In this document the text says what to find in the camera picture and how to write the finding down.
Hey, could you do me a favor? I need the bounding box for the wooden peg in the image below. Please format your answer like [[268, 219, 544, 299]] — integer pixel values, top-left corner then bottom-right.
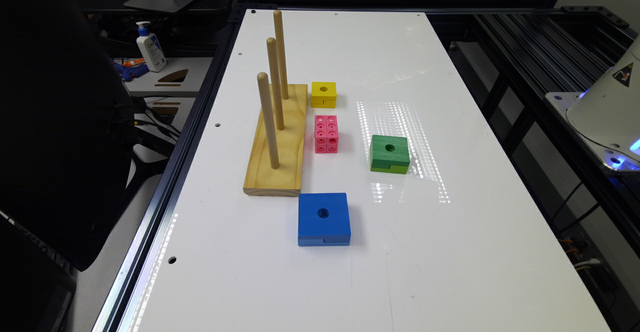
[[257, 72, 280, 169], [266, 37, 284, 130], [273, 10, 289, 100]]

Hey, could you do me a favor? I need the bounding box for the near wooden peg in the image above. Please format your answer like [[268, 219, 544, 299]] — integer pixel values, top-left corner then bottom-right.
[[257, 72, 280, 169]]

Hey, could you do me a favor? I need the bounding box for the far wooden peg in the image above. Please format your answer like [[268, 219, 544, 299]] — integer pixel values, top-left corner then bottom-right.
[[273, 10, 289, 100]]

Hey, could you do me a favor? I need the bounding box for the pink plastic cube block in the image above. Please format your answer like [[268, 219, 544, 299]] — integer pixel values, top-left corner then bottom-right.
[[314, 115, 339, 154]]

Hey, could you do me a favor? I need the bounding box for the white lotion pump bottle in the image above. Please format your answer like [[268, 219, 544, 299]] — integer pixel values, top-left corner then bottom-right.
[[136, 21, 167, 72]]

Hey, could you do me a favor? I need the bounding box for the wooden peg board base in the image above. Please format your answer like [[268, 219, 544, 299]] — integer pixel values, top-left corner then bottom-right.
[[243, 84, 308, 197]]

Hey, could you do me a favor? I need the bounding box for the green wooden block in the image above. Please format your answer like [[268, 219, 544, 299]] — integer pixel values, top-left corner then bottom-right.
[[370, 135, 410, 174]]

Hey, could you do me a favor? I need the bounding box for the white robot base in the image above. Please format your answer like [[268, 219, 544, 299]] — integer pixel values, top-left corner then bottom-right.
[[545, 41, 639, 173]]

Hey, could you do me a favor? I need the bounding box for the yellow wooden block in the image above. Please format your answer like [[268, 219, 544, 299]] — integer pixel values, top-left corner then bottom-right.
[[311, 82, 337, 108]]

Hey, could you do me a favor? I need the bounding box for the middle wooden peg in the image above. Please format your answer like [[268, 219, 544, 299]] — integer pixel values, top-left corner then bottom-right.
[[266, 37, 284, 130]]

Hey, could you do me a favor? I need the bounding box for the blue glue gun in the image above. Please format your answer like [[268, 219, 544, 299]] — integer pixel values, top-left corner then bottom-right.
[[113, 62, 149, 82]]

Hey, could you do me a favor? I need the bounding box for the black office chair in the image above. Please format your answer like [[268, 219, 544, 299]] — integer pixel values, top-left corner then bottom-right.
[[1, 0, 136, 331]]

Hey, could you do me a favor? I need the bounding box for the blue wooden block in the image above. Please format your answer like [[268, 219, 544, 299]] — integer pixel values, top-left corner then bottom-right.
[[298, 193, 351, 246]]

